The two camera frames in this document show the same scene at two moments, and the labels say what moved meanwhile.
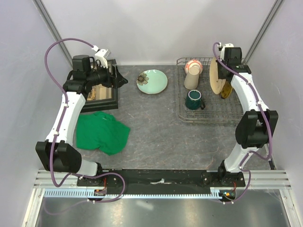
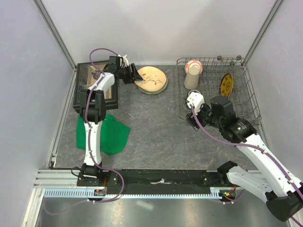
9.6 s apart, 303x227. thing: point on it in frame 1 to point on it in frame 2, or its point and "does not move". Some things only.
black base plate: [161, 181] does not move
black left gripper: [108, 76] to [132, 76]
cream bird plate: [217, 84] to [153, 79]
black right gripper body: [220, 70] to [205, 114]
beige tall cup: [191, 79] does not move
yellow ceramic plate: [226, 90] does not move
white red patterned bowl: [193, 62] does not move
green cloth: [100, 130] does not move
